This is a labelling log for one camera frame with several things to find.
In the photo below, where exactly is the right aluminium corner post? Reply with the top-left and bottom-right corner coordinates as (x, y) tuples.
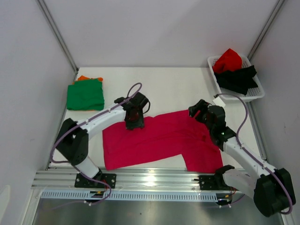
(247, 0), (287, 61)

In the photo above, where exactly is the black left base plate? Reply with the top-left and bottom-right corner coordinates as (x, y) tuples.
(74, 172), (117, 189)

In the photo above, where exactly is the black t shirt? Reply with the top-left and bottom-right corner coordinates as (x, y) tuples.
(214, 65), (258, 95)

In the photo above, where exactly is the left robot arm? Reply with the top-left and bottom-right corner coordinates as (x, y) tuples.
(54, 92), (150, 188)

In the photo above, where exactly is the orange folded t shirt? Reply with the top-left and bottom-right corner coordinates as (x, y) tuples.
(72, 75), (103, 85)

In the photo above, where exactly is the white slotted cable duct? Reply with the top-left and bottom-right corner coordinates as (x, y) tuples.
(41, 190), (218, 203)

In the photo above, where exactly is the left aluminium corner post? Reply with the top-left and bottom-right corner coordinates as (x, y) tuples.
(36, 0), (79, 73)

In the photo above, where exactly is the green folded t shirt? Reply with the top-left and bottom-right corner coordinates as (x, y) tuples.
(67, 79), (105, 111)

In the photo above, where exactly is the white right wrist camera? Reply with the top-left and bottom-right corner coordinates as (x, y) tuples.
(213, 97), (226, 107)

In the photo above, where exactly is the red t shirt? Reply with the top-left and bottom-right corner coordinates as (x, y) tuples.
(212, 48), (242, 74)

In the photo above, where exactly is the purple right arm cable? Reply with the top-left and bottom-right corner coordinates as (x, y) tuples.
(213, 93), (293, 214)

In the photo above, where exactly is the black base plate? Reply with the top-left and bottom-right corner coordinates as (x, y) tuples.
(74, 172), (117, 189)
(194, 174), (235, 191)

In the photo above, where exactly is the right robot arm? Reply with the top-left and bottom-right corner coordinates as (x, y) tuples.
(188, 99), (296, 217)

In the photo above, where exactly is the pink t shirt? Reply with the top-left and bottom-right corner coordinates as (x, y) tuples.
(103, 110), (223, 173)

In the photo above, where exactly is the aluminium corner post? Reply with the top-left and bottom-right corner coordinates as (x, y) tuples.
(247, 0), (287, 61)
(36, 0), (79, 73)

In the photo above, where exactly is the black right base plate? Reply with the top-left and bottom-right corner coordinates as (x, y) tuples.
(194, 174), (235, 191)

